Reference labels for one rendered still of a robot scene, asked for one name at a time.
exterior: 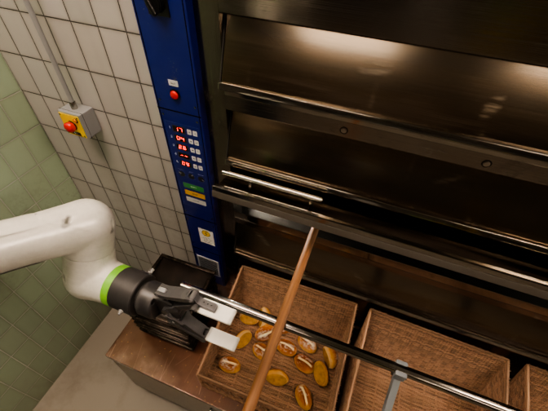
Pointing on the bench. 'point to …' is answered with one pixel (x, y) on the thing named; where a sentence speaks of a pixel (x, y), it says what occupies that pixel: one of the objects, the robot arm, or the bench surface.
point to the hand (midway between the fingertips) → (230, 330)
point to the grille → (209, 264)
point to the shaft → (279, 325)
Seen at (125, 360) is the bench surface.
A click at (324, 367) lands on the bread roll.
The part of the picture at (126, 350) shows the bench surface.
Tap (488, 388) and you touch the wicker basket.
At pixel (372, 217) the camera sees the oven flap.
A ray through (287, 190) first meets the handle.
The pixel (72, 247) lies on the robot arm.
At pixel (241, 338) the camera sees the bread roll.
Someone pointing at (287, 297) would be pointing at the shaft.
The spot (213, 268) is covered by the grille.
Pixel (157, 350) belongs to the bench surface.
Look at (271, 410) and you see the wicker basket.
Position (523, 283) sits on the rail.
